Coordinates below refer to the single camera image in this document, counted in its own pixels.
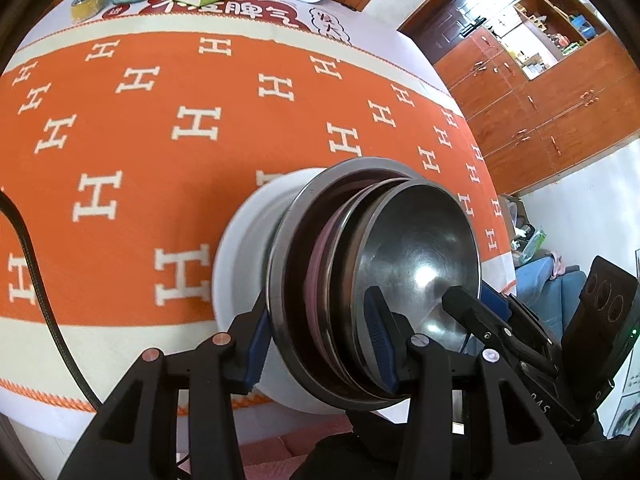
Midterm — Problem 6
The orange patterned tablecloth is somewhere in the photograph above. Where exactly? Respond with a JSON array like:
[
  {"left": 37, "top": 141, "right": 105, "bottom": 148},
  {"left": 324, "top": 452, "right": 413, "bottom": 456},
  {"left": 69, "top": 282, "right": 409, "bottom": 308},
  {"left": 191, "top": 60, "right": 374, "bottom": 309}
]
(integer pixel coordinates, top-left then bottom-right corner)
[{"left": 0, "top": 12, "right": 518, "bottom": 413}]

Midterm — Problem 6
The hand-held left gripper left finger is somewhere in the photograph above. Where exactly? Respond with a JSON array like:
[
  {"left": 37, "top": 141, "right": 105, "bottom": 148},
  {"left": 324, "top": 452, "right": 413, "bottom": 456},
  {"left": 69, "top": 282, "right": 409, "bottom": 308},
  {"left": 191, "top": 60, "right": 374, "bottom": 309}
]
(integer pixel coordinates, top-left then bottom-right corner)
[{"left": 57, "top": 287, "right": 273, "bottom": 480}]

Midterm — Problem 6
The dark wooden door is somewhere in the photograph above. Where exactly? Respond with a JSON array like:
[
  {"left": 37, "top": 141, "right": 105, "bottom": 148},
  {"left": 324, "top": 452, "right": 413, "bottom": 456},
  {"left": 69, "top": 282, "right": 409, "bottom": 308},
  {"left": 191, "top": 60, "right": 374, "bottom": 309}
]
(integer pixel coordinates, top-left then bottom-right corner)
[{"left": 400, "top": 0, "right": 543, "bottom": 58}]

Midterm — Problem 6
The yellow tape roll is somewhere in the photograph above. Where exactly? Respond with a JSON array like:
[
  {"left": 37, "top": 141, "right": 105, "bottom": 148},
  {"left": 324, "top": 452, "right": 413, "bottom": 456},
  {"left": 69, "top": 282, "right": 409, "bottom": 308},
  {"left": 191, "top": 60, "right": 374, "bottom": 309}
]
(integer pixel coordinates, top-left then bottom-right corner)
[{"left": 70, "top": 0, "right": 111, "bottom": 23}]

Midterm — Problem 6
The black cable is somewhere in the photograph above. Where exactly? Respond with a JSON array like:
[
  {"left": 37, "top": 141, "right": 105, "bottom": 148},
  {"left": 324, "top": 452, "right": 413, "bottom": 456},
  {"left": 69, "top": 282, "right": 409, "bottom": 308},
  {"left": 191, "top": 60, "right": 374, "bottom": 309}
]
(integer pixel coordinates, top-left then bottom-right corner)
[{"left": 0, "top": 187, "right": 108, "bottom": 413}]

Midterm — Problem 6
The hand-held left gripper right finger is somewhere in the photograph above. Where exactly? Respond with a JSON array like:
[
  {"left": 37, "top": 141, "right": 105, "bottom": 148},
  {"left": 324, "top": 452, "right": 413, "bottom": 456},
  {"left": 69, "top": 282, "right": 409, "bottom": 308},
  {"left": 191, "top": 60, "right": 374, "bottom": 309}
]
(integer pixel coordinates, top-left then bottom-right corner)
[{"left": 363, "top": 285, "right": 583, "bottom": 480}]

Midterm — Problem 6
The straight-sided steel bowl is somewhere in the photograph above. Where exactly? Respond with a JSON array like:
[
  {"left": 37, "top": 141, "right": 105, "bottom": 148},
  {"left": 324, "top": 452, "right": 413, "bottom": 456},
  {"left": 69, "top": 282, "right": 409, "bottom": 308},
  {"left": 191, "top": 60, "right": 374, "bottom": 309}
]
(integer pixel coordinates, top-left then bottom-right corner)
[{"left": 265, "top": 157, "right": 416, "bottom": 413}]

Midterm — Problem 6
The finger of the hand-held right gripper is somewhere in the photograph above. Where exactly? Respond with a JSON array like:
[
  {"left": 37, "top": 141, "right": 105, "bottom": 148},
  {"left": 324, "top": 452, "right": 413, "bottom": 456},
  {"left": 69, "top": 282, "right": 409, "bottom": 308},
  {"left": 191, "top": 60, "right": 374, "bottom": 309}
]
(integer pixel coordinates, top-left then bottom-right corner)
[
  {"left": 442, "top": 286, "right": 559, "bottom": 376},
  {"left": 482, "top": 285, "right": 556, "bottom": 347}
]

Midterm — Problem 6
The round steel bowl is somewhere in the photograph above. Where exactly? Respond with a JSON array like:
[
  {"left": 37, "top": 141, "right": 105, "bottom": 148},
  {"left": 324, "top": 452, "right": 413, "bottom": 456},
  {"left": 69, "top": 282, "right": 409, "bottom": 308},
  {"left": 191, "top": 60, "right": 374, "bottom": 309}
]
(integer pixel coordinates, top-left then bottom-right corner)
[{"left": 347, "top": 178, "right": 483, "bottom": 396}]

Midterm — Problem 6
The pink steel bowl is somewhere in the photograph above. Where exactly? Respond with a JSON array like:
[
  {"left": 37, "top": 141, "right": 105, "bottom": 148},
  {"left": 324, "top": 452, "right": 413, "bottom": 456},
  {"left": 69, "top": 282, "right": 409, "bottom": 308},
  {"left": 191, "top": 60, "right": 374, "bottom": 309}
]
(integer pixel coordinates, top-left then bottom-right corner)
[{"left": 302, "top": 175, "right": 401, "bottom": 401}]

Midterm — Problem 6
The blue sofa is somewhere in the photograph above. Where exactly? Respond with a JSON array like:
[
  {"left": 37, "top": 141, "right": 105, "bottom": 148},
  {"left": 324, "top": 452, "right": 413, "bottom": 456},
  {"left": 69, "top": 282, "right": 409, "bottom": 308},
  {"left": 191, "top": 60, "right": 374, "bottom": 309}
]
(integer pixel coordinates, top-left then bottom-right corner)
[{"left": 515, "top": 255, "right": 588, "bottom": 341}]

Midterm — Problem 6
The printed white table cover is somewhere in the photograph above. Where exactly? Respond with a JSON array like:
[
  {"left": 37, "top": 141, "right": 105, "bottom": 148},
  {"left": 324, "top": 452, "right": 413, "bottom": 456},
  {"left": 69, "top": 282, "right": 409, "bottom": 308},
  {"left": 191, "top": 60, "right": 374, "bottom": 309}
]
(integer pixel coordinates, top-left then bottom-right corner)
[{"left": 20, "top": 0, "right": 416, "bottom": 61}]

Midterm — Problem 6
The person's black clothing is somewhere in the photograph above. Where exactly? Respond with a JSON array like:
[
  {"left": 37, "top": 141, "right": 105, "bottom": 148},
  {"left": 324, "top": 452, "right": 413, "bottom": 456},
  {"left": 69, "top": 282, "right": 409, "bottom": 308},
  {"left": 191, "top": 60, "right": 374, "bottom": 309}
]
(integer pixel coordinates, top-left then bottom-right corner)
[{"left": 290, "top": 410, "right": 601, "bottom": 480}]

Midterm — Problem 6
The wooden wall cabinet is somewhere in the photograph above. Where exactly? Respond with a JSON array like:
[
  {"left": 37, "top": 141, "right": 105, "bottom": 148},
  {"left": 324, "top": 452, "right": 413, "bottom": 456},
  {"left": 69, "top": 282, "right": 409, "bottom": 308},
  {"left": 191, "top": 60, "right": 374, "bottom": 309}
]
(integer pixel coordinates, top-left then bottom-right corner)
[{"left": 432, "top": 0, "right": 640, "bottom": 196}]

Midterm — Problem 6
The white plate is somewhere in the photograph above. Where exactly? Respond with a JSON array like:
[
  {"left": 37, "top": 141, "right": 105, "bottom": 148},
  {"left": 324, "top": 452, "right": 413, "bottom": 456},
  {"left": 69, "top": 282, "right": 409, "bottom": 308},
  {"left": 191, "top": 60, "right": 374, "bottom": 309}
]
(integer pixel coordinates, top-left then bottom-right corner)
[{"left": 211, "top": 166, "right": 351, "bottom": 416}]

